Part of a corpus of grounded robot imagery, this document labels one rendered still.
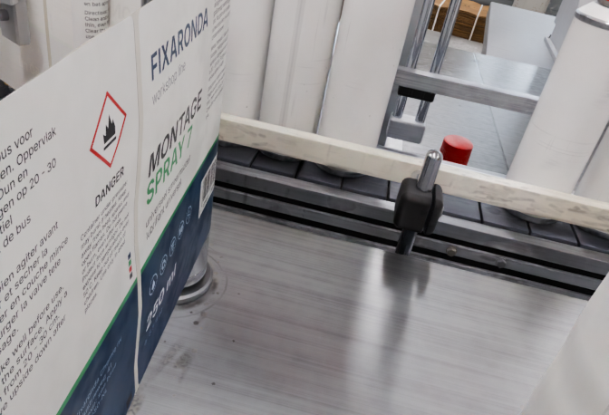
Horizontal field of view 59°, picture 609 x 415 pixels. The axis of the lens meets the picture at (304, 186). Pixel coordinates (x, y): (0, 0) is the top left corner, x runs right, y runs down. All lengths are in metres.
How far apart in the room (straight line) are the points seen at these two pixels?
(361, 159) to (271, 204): 0.08
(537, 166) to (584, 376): 0.27
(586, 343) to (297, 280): 0.19
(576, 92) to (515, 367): 0.20
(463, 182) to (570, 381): 0.25
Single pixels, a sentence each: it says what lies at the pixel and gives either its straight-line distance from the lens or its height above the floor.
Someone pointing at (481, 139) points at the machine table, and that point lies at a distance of 0.73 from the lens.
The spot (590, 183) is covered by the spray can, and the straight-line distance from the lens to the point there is 0.49.
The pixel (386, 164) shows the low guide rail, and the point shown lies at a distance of 0.43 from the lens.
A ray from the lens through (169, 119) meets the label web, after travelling 0.18.
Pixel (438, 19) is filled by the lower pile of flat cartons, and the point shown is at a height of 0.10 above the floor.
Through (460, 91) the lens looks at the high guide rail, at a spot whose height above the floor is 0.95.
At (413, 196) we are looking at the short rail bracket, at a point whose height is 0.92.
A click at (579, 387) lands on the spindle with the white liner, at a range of 0.20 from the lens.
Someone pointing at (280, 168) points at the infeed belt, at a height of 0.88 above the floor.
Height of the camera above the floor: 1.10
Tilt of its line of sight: 32 degrees down
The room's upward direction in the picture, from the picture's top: 11 degrees clockwise
